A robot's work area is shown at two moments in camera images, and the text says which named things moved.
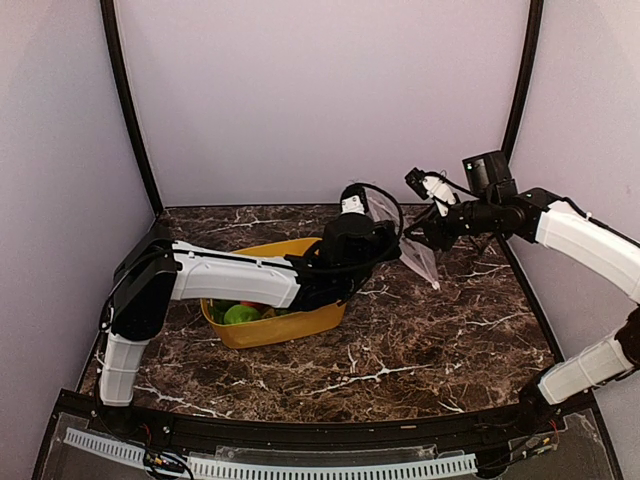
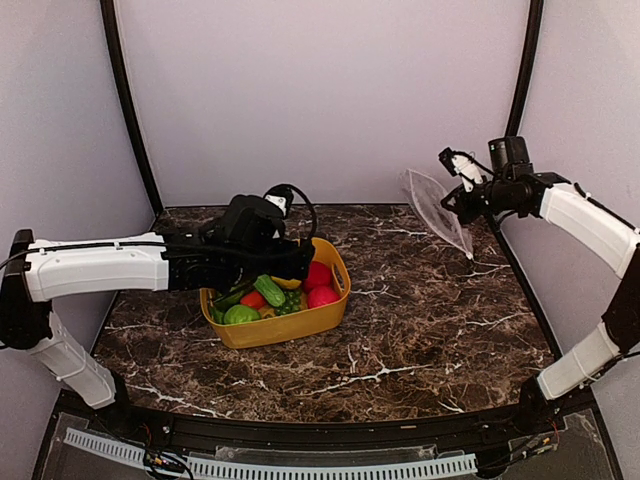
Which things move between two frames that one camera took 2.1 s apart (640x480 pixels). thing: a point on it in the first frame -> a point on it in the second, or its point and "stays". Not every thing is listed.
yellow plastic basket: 280,329 stays
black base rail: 451,429 stays
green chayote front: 241,313 stays
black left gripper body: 388,233 -> 294,264
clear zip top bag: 384,205 -> 430,196
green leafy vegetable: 217,309 stays
